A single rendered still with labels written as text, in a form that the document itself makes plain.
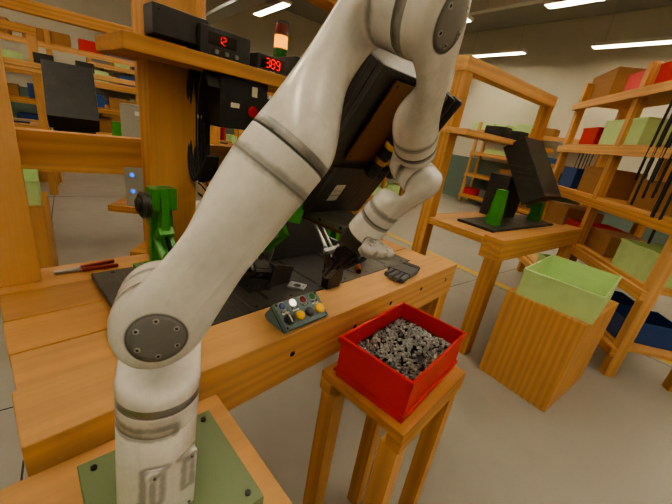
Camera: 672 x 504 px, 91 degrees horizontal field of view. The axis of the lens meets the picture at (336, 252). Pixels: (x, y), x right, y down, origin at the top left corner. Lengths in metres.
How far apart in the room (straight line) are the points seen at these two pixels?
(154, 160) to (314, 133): 0.91
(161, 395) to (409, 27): 0.46
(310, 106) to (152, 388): 0.35
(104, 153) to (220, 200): 0.94
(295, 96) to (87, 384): 0.63
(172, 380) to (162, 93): 0.92
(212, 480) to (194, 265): 0.37
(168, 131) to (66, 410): 0.80
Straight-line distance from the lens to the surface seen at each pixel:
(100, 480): 0.64
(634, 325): 3.13
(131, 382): 0.45
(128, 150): 1.27
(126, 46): 1.05
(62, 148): 1.23
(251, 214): 0.33
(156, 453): 0.49
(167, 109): 1.20
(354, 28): 0.41
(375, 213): 0.66
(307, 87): 0.35
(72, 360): 0.89
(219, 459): 0.63
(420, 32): 0.38
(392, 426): 0.84
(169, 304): 0.35
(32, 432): 0.73
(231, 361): 0.78
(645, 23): 10.25
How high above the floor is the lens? 1.40
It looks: 20 degrees down
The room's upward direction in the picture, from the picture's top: 9 degrees clockwise
